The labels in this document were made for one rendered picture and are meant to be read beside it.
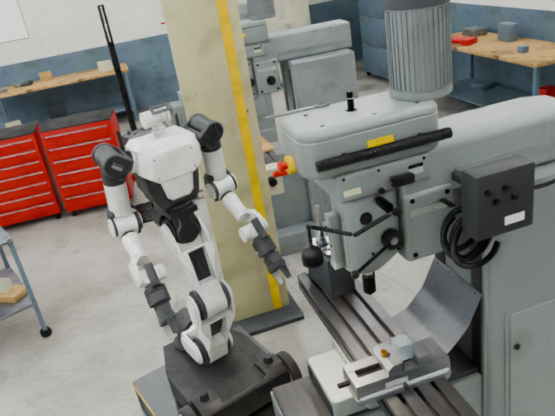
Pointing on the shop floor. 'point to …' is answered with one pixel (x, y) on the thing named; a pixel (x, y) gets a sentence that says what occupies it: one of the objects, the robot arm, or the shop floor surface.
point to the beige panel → (248, 173)
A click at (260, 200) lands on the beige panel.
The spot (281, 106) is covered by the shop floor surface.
